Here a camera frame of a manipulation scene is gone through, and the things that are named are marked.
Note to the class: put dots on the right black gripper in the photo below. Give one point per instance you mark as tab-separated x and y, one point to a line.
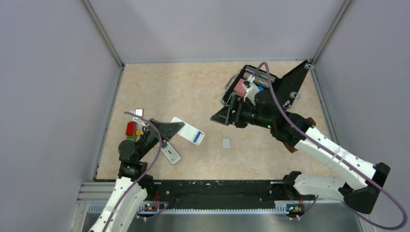
226	116

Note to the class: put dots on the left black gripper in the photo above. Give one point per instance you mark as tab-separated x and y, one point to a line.
167	130

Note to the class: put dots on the blue battery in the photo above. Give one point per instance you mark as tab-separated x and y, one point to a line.
198	137

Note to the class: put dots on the white battery cover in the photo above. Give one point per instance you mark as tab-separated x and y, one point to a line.
226	143

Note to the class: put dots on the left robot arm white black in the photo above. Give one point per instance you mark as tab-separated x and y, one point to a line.
133	184

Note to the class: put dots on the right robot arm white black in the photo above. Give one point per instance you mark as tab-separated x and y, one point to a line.
355	183

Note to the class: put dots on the white remote control with screen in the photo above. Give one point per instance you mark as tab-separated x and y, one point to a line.
170	153

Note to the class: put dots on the pink card deck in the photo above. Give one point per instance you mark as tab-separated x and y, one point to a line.
239	88

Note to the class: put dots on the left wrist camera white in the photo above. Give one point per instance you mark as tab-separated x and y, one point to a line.
139	113

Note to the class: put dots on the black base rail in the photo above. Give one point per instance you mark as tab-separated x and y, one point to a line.
220	194

